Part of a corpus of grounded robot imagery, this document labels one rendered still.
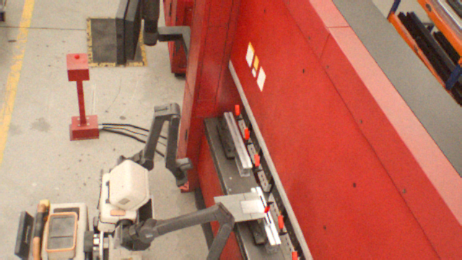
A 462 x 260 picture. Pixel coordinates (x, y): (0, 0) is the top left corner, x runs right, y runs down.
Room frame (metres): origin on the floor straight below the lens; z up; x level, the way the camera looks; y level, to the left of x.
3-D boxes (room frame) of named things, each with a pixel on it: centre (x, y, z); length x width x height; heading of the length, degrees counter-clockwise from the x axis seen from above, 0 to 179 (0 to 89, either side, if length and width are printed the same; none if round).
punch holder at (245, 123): (2.10, -0.15, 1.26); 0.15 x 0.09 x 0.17; 23
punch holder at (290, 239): (1.36, -0.46, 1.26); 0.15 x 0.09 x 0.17; 23
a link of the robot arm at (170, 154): (1.69, 0.26, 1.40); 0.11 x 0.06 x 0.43; 17
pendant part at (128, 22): (2.61, 0.74, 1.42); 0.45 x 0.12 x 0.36; 8
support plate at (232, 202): (1.65, -0.18, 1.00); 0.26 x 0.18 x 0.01; 113
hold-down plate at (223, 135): (2.24, -0.03, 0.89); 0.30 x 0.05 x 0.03; 23
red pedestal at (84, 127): (2.84, 1.23, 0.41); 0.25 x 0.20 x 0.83; 113
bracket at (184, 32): (2.80, 0.44, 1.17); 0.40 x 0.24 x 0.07; 23
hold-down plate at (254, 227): (1.65, -0.28, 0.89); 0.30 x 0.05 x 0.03; 23
